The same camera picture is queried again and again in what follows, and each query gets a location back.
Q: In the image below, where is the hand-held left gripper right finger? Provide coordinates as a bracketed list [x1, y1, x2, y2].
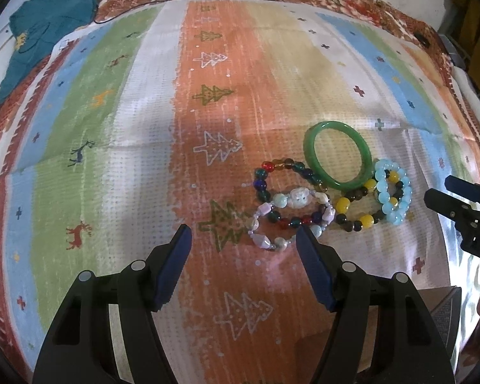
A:
[295, 225, 457, 384]

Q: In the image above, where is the white dotted bedsheet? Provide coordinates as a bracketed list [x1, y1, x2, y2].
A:
[0, 0, 27, 102]

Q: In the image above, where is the multicolour glass bead bracelet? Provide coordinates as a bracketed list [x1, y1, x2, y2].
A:
[253, 159, 332, 228]

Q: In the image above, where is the green jade bangle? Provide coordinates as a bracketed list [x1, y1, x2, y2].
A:
[303, 121, 373, 190]

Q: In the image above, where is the yellow and dark bead bracelet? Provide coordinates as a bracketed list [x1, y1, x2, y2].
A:
[333, 170, 404, 233]

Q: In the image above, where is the pale stone bead bracelet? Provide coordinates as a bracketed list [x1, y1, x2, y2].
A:
[246, 187, 336, 252]

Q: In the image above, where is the light blue bead bracelet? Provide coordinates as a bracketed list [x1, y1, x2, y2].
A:
[373, 160, 413, 225]

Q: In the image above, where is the red floral blanket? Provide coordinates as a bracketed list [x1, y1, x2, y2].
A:
[0, 0, 480, 384]

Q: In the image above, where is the striped printed cloth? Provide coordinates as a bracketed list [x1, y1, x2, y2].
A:
[0, 0, 480, 384]

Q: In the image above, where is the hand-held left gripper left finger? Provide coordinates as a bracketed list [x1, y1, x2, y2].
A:
[32, 224, 193, 384]

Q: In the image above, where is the teal garment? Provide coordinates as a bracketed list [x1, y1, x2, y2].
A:
[0, 0, 99, 105]

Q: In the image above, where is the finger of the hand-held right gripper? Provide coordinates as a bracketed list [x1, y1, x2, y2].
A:
[423, 189, 478, 230]
[445, 175, 480, 205]

